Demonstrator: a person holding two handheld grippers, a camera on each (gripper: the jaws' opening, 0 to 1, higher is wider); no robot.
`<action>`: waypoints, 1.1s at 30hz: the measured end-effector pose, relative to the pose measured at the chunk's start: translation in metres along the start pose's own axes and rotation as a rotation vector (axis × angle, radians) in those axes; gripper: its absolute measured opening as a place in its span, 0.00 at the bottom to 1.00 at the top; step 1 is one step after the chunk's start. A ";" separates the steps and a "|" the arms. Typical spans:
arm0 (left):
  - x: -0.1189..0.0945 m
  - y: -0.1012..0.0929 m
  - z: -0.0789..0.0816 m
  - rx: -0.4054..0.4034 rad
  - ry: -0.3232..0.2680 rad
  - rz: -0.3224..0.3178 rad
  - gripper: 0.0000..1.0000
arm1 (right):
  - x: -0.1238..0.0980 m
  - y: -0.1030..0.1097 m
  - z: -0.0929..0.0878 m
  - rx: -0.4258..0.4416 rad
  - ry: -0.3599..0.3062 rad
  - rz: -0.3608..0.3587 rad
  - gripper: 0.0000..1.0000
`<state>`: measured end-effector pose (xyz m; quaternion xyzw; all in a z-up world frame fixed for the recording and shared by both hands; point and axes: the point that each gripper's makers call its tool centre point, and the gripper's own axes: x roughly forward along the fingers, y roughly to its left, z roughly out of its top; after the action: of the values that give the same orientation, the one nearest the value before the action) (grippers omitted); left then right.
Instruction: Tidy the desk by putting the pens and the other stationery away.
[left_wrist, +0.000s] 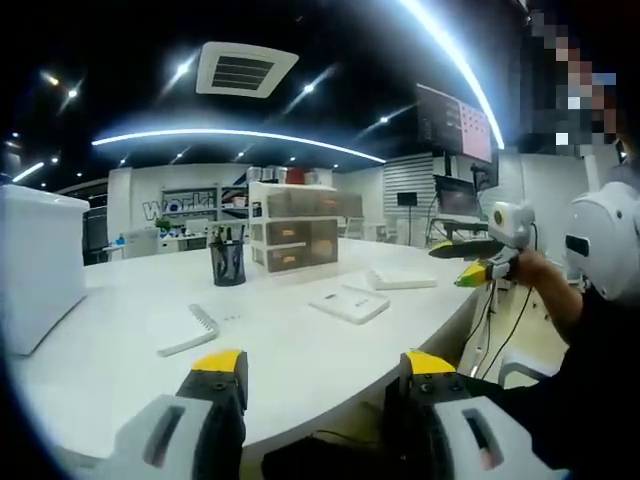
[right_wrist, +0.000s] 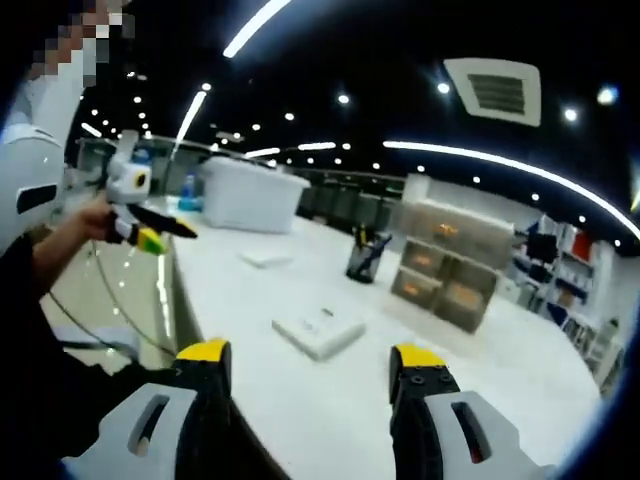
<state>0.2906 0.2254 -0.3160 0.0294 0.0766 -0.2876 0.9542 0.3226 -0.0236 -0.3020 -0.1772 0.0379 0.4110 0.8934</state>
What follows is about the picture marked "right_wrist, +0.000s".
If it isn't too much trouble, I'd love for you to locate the dark blue pen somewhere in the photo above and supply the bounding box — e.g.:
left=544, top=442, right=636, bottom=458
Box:
left=367, top=231, right=395, bottom=262

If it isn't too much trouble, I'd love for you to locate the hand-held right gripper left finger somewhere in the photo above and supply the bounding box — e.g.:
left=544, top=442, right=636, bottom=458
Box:
left=62, top=338, right=234, bottom=480

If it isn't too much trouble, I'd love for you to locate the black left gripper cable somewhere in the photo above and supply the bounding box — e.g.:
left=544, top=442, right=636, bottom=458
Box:
left=47, top=239, right=177, bottom=367

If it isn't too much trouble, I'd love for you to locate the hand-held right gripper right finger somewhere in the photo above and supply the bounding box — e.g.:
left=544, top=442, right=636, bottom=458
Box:
left=388, top=342, right=556, bottom=480

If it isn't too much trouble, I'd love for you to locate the white plastic drawer cabinet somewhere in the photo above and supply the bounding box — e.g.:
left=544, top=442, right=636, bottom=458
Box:
left=389, top=199, right=516, bottom=335

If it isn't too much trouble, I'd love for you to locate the curved ceiling light strip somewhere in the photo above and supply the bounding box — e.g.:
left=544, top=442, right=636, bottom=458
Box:
left=382, top=140, right=640, bottom=241

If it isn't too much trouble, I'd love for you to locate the black mesh pen holder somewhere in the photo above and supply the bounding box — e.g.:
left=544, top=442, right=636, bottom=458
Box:
left=345, top=239, right=384, bottom=284

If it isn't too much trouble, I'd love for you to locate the storage shelving unit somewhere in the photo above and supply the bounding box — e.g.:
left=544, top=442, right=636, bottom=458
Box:
left=514, top=219, right=626, bottom=381

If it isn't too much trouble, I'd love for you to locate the ceiling air conditioner vent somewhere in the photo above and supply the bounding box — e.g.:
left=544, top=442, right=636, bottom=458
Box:
left=443, top=57, right=543, bottom=128

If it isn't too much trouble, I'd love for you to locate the straight ceiling light strip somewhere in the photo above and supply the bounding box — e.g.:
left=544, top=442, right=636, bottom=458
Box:
left=222, top=0, right=294, bottom=59

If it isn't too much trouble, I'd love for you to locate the person's left hand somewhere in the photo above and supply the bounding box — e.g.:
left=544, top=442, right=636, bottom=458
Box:
left=74, top=197, right=119, bottom=242

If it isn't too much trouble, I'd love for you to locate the white ring-bound sticky note pad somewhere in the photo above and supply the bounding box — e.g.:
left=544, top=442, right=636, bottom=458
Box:
left=272, top=307, right=367, bottom=362

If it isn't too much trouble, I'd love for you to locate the translucent white storage bin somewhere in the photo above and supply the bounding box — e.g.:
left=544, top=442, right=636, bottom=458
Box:
left=199, top=157, right=311, bottom=235

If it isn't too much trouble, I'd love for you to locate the white desk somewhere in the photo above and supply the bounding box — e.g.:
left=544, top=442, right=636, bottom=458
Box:
left=169, top=209, right=604, bottom=480

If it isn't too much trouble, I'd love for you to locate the white chest-worn device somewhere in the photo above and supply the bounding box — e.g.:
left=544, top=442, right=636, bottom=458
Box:
left=0, top=87, right=96, bottom=257

